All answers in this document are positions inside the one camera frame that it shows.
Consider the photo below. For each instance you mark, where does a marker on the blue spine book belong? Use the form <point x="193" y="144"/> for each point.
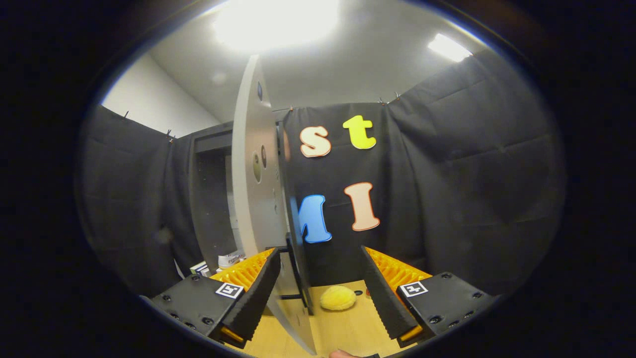
<point x="202" y="268"/>

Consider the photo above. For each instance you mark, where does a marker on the small ceiling light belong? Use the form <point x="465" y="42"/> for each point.
<point x="448" y="47"/>

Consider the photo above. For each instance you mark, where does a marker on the large ceiling light panel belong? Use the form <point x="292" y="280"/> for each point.
<point x="276" y="25"/>

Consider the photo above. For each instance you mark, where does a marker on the yellow plush toy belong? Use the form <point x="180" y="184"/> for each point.
<point x="338" y="298"/>

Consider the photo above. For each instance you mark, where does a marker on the black backdrop cloth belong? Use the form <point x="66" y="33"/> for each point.
<point x="472" y="174"/>

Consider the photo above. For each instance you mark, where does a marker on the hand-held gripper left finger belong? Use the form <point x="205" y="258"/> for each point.
<point x="258" y="298"/>

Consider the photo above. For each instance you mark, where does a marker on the dark grey shoe cabinet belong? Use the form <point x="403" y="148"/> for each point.
<point x="211" y="199"/>

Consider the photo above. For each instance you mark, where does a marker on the grey shoe cabinet door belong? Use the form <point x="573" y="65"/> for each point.
<point x="248" y="199"/>

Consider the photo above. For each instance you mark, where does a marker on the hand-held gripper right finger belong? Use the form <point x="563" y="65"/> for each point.
<point x="382" y="298"/>

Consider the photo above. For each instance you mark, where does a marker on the white shoe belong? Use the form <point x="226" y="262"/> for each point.
<point x="229" y="259"/>

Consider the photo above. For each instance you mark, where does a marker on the green spine book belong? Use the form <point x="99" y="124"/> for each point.
<point x="195" y="269"/>

